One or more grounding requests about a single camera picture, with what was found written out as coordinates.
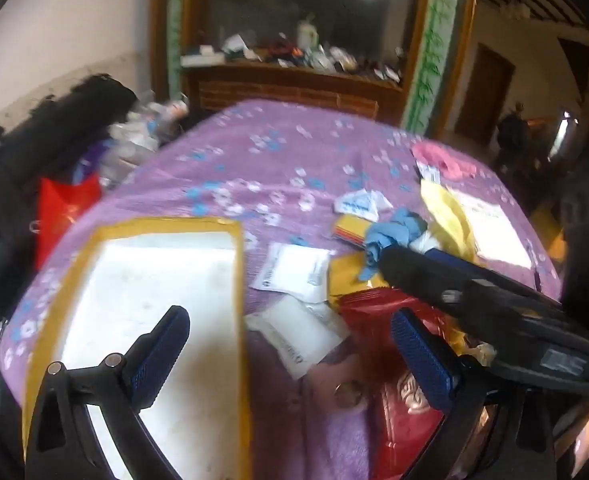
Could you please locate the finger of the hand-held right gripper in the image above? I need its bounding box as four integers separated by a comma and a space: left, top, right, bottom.
427, 249, 562, 311
379, 246, 477, 323

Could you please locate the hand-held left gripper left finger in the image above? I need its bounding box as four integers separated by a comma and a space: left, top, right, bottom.
24, 305, 191, 480

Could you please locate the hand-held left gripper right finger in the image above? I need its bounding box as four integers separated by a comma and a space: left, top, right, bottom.
390, 307, 557, 480

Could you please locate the white fluffy cloth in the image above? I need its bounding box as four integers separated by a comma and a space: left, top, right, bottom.
407, 230, 447, 256

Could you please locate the blue cloth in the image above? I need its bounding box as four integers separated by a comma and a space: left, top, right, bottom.
359, 208, 427, 281

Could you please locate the red snack packet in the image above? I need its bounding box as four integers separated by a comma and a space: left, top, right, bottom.
339, 287, 475, 480

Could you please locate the yellow fluffy cloth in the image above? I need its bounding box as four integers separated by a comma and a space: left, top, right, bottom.
420, 180, 477, 261

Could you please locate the white foam box yellow tape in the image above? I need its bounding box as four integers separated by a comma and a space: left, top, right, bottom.
22, 216, 252, 480

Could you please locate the lined paper notebook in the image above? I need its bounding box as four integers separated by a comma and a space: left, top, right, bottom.
457, 191, 532, 268

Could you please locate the yellow padded envelope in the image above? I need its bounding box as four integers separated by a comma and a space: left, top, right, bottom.
327, 251, 390, 311

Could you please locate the yellow and red packet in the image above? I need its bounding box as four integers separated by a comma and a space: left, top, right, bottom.
331, 214, 375, 248

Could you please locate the white packet blue print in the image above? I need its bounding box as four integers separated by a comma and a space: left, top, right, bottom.
334, 187, 394, 222

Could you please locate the small white sachet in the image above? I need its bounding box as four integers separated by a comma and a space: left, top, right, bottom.
415, 160, 441, 183

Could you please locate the pink towel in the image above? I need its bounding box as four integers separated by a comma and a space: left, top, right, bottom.
411, 141, 480, 181

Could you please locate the thick white plastic packet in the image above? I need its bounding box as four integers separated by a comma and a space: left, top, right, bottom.
245, 295, 352, 380

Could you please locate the flat white plastic packet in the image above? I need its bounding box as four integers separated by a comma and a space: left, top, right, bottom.
254, 242, 331, 303

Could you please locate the red plastic bag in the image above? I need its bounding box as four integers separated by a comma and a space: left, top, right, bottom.
35, 175, 102, 271

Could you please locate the purple floral blanket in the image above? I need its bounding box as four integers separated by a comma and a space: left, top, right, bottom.
0, 97, 562, 480

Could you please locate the brown wooden door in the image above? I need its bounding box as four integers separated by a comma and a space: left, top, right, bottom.
454, 42, 516, 148

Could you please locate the purple plastic bag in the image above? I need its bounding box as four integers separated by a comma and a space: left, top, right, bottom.
74, 140, 112, 181

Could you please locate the wooden glass cabinet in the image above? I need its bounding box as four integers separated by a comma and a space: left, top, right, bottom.
149, 0, 477, 136

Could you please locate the pile of clear plastic bags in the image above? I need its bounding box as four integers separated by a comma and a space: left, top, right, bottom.
72, 91, 190, 188

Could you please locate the black leather sofa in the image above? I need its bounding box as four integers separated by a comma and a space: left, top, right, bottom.
0, 74, 138, 321

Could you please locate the cluttered wooden shelf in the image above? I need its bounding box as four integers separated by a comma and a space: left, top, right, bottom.
182, 30, 405, 86

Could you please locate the white plastic bottle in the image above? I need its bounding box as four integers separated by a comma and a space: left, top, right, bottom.
297, 19, 320, 51

